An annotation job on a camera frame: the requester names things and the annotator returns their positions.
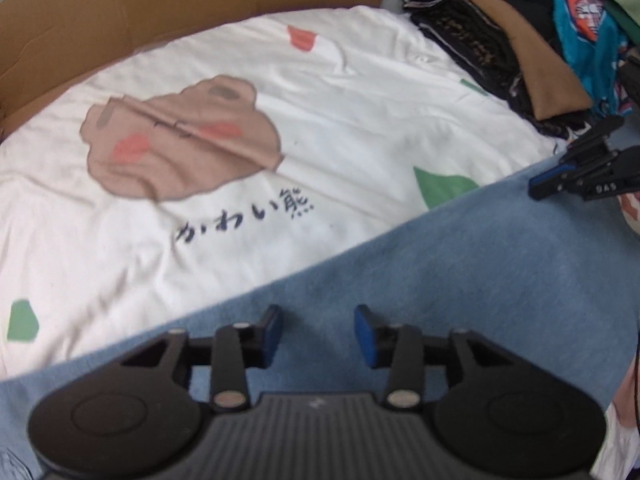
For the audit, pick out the brown folded garment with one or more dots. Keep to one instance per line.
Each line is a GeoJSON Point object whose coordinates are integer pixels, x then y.
{"type": "Point", "coordinates": [540, 70]}

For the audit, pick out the teal printed garment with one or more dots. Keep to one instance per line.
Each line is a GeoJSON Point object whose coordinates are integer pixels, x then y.
{"type": "Point", "coordinates": [595, 50]}

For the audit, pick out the green cloth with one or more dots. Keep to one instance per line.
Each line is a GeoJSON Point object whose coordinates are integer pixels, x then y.
{"type": "Point", "coordinates": [617, 5]}

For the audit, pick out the cream bear print bedsheet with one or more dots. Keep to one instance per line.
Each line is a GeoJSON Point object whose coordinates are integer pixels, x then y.
{"type": "Point", "coordinates": [325, 110]}

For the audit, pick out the blue denim pants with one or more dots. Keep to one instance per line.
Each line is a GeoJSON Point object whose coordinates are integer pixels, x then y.
{"type": "Point", "coordinates": [450, 270]}

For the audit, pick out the flattened brown cardboard sheet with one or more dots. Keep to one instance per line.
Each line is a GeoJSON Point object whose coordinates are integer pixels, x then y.
{"type": "Point", "coordinates": [150, 5]}

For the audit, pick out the dark patterned garment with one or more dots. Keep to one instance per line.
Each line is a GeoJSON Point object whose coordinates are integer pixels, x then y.
{"type": "Point", "coordinates": [465, 35]}

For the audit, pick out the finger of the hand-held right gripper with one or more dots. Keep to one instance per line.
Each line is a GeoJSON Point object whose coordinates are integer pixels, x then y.
{"type": "Point", "coordinates": [550, 180]}
{"type": "Point", "coordinates": [595, 135]}

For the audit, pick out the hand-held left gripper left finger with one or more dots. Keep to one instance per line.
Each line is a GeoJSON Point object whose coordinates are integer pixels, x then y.
{"type": "Point", "coordinates": [272, 335]}

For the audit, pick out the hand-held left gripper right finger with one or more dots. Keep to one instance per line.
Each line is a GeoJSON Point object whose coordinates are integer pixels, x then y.
{"type": "Point", "coordinates": [364, 337]}

